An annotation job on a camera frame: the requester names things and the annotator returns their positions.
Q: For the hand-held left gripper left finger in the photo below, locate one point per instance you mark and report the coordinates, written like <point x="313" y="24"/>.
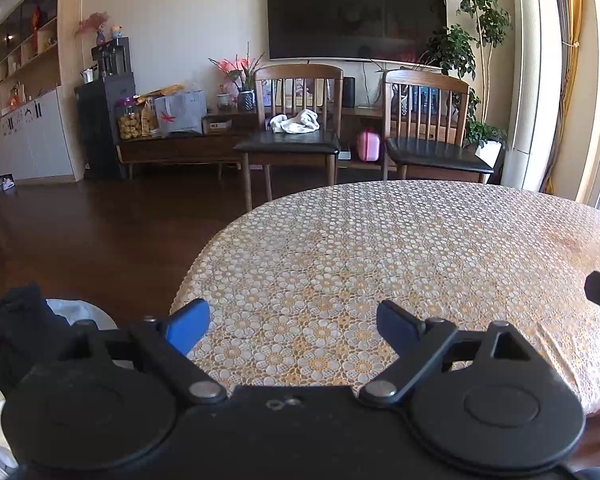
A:
<point x="190" y="325"/>

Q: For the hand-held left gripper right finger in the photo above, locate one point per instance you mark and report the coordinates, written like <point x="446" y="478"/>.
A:
<point x="395" y="325"/>

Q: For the black T-shirt red print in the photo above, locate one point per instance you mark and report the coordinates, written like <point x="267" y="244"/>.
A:
<point x="25" y="330"/>

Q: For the wooden chair black seat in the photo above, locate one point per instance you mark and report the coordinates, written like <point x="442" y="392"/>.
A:
<point x="430" y="152"/>
<point x="285" y="147"/>

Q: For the wooden sideboard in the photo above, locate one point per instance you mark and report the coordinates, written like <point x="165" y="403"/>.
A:
<point x="180" y="147"/>

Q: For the pink case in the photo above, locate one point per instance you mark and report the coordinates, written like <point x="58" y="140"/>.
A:
<point x="369" y="146"/>

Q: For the small cardboard box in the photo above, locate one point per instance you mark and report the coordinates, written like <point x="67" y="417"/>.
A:
<point x="216" y="124"/>

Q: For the snack jar purple lid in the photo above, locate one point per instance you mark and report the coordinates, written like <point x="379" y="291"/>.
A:
<point x="129" y="125"/>

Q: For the grey gift bag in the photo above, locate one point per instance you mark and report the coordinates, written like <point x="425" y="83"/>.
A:
<point x="180" y="112"/>

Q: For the white floor air conditioner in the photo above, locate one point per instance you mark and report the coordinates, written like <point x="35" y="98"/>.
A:
<point x="535" y="85"/>

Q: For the black cabinet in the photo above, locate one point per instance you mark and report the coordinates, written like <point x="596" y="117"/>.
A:
<point x="100" y="125"/>

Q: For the white cloth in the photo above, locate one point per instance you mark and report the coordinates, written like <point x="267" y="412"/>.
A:
<point x="295" y="122"/>

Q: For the blue framed picture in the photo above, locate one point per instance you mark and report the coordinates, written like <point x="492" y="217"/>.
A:
<point x="421" y="97"/>

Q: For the black speaker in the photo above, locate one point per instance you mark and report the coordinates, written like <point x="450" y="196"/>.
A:
<point x="348" y="92"/>

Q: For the white lower cabinets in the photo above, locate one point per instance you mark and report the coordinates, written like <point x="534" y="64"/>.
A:
<point x="40" y="135"/>

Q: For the pink flower arrangement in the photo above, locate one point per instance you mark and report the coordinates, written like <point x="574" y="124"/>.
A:
<point x="232" y="66"/>

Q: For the black tabletop appliance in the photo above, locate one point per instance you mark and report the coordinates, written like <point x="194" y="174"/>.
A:
<point x="111" y="57"/>

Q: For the yellow grey curtain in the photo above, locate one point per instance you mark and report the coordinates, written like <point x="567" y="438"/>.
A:
<point x="570" y="10"/>

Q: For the purple vase pink flowers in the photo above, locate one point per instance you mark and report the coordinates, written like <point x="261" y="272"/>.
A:
<point x="100" y="37"/>

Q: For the potted green tree white planter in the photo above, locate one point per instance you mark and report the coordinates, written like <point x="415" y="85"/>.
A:
<point x="480" y="10"/>

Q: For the flat screen television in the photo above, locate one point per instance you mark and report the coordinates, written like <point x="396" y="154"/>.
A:
<point x="355" y="15"/>

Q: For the wooden wall shelf unit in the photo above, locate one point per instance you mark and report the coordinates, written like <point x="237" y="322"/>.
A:
<point x="65" y="35"/>

